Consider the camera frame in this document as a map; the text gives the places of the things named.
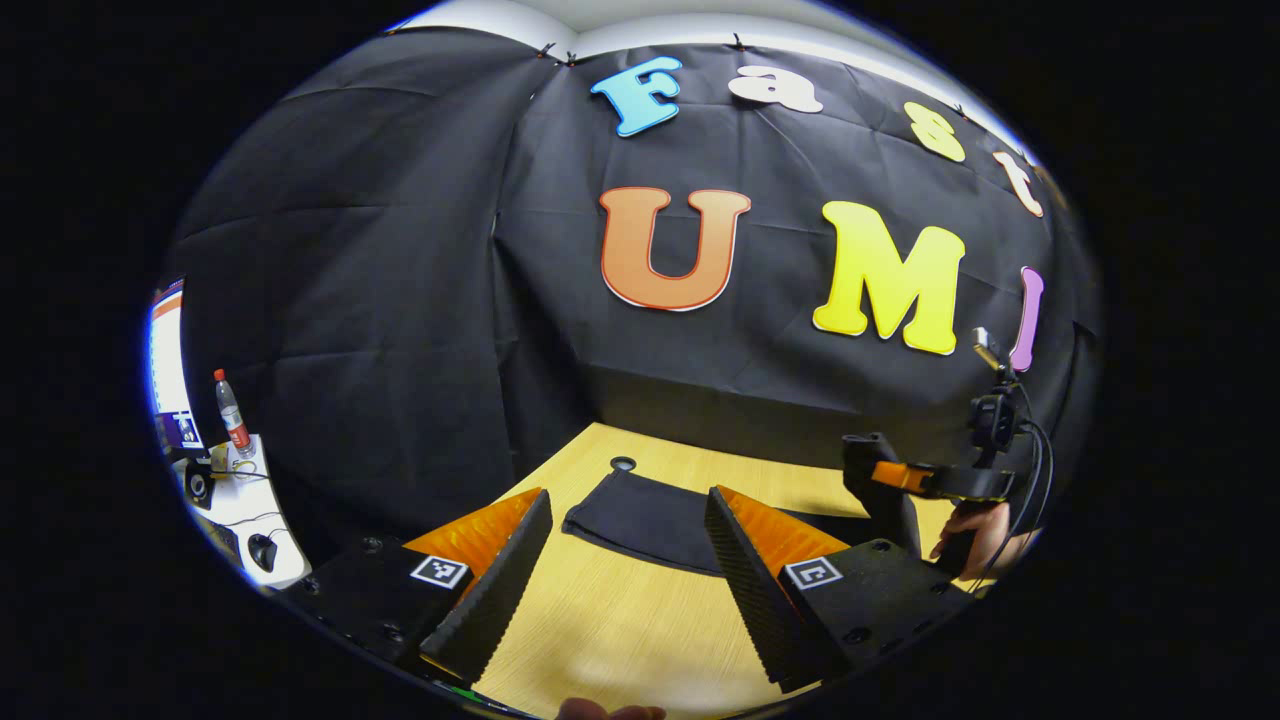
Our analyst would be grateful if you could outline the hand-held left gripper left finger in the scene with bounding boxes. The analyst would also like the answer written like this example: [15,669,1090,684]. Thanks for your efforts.
[275,487,555,687]

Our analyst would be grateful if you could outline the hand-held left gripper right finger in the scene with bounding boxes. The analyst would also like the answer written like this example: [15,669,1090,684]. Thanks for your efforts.
[704,484,977,692]

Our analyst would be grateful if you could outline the dark jeans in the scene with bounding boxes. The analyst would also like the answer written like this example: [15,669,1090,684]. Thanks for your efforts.
[562,470,881,577]

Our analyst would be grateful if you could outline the white side desk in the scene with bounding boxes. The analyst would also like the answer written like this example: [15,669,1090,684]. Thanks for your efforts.
[183,433,312,591]

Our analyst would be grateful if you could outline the black backdrop cloth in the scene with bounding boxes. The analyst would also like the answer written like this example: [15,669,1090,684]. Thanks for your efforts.
[165,25,1101,546]

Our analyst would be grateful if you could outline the clear bottle red cap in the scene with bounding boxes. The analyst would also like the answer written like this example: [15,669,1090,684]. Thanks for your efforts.
[212,368,257,461]

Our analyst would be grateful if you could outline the computer monitor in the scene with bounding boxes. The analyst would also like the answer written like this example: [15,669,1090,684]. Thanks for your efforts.
[147,279,207,453]

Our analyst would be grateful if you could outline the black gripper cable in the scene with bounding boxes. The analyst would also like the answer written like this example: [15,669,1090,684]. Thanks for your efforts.
[1012,385,1054,587]

